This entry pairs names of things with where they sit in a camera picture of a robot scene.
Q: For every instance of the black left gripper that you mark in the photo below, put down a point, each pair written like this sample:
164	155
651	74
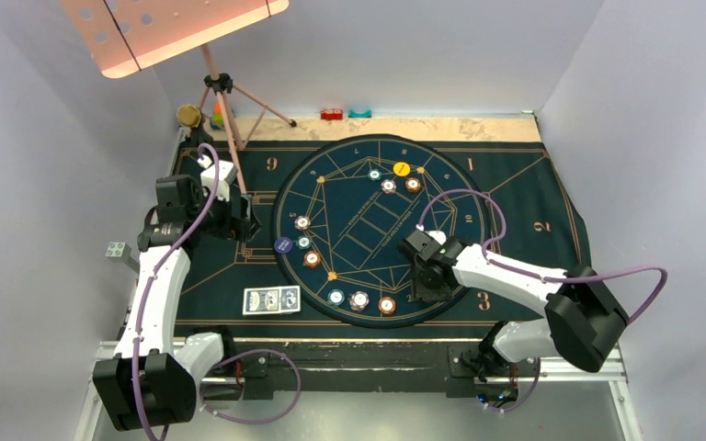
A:
237	228

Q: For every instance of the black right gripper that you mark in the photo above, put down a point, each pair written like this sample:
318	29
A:
421	290

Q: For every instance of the orange chip stack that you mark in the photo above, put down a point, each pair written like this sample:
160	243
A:
387	305

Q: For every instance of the green blue poker chip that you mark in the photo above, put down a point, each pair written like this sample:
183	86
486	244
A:
304	242
374	175

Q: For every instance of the orange poker chip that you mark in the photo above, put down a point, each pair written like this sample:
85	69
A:
412	185
312	259

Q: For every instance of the blue playing card deck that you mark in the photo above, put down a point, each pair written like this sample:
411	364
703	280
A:
272	300

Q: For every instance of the green blue chip stack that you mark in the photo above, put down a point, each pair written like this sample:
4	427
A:
335	297

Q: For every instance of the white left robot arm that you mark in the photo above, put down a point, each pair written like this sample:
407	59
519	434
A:
147	382

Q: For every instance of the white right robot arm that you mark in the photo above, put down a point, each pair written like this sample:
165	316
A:
579	319

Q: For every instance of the purple small blind button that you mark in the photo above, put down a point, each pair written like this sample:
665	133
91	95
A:
283	245

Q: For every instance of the dark green rectangular poker mat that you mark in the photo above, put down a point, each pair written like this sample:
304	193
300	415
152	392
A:
517	181

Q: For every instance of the colourful stacking toy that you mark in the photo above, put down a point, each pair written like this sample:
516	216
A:
217	120

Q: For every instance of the round blue poker mat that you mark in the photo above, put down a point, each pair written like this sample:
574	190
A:
356	227

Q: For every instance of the yellow big blind button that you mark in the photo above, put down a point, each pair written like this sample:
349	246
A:
402	169

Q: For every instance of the brass round knob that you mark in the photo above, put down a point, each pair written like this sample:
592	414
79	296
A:
189	116

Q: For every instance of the grey lego block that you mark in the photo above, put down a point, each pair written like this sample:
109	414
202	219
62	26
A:
117	251

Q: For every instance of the red toy block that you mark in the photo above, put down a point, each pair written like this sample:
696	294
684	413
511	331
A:
332	114

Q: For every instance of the teal toy block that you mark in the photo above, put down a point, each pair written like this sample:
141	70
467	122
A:
359	114

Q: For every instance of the pink music stand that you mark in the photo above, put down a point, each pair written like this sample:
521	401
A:
127	37

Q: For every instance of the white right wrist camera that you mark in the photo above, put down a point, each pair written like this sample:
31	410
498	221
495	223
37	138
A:
437	235

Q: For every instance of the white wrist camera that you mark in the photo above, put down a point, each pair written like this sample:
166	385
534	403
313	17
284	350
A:
219	175
437	235

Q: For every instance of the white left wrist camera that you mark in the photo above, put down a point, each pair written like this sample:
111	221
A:
219	175

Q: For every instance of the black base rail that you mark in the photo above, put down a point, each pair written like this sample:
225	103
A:
447	366

